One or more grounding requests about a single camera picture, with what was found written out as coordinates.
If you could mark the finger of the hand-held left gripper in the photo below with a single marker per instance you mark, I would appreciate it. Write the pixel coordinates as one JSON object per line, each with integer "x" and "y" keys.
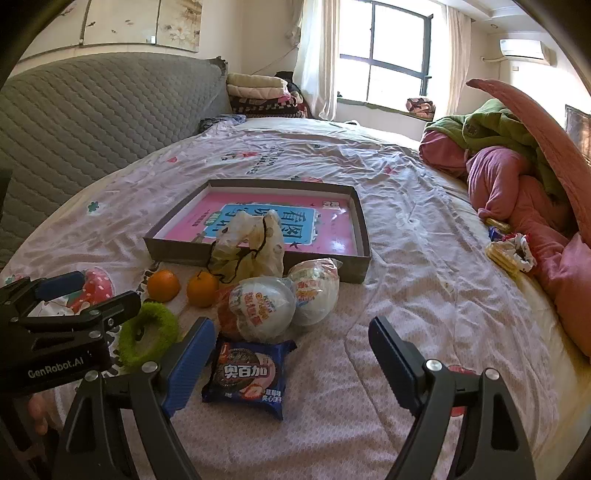
{"x": 117, "y": 307}
{"x": 60, "y": 284}

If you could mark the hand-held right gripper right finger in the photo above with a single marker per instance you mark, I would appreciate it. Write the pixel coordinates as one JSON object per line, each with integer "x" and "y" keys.
{"x": 392, "y": 364}

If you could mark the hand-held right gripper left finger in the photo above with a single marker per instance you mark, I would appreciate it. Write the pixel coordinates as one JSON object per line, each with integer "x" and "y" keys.
{"x": 189, "y": 364}

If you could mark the green fuzzy scrunchie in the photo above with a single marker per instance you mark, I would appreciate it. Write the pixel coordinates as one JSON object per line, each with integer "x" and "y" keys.
{"x": 168, "y": 323}

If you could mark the orange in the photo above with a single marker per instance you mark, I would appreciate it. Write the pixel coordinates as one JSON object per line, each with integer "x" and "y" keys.
{"x": 202, "y": 289}
{"x": 163, "y": 285}

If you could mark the blue cookie packet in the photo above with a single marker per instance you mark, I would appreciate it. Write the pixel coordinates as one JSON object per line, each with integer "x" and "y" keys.
{"x": 249, "y": 378}

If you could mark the grey cardboard box tray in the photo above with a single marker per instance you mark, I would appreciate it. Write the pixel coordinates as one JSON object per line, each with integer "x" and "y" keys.
{"x": 178, "y": 251}

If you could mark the toy egg with orange half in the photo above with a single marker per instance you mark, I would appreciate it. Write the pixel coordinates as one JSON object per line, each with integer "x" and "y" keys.
{"x": 263, "y": 309}

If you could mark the toy egg with blue half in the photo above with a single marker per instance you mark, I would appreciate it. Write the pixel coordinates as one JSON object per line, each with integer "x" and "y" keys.
{"x": 314, "y": 300}

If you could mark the person's left hand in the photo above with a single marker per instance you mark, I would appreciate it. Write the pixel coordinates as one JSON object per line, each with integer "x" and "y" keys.
{"x": 41, "y": 410}

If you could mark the pink printed bedsheet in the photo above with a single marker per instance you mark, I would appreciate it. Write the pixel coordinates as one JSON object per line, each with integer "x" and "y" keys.
{"x": 415, "y": 277}

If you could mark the grey quilted headboard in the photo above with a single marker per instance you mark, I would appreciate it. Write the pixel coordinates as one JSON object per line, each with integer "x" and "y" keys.
{"x": 92, "y": 115}

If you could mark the white red patterned scrunchie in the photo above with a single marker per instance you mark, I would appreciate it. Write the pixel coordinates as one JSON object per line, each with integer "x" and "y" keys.
{"x": 521, "y": 251}

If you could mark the dark blue patterned cloth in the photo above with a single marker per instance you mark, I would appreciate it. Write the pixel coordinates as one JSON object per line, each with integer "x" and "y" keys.
{"x": 221, "y": 123}

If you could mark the magenta blanket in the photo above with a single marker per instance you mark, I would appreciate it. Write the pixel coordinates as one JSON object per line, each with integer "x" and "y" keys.
{"x": 503, "y": 184}

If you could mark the dark patterned folded quilt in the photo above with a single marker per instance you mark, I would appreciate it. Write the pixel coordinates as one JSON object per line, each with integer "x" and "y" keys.
{"x": 268, "y": 107}

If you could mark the pink folded blanket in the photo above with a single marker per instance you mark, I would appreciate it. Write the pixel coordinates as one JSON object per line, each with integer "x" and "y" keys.
{"x": 258, "y": 92}

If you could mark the green blanket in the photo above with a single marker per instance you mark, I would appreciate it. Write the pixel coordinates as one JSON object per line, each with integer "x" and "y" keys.
{"x": 498, "y": 129}

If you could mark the pink patterned bag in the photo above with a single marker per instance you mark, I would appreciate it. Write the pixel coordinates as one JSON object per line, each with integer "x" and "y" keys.
{"x": 421, "y": 106}

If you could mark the cream folded blanket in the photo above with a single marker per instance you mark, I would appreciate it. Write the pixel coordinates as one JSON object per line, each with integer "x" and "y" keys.
{"x": 256, "y": 81}

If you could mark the salmon quilted cover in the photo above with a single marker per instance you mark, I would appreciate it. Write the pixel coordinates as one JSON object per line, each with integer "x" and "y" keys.
{"x": 545, "y": 129}

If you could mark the dark framed picture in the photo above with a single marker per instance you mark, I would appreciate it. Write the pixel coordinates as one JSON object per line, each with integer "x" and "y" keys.
{"x": 579, "y": 131}

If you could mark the white curtain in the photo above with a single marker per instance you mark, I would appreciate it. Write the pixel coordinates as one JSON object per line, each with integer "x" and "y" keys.
{"x": 452, "y": 60}
{"x": 318, "y": 60}

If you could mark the window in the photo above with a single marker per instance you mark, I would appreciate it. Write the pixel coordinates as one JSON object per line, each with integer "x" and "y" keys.
{"x": 392, "y": 50}

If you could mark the white air conditioner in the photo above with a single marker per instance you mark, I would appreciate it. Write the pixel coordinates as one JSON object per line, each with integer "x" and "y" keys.
{"x": 526, "y": 50}

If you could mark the floral wall painting panels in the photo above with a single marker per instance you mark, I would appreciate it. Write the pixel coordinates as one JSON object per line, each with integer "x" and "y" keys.
{"x": 115, "y": 23}

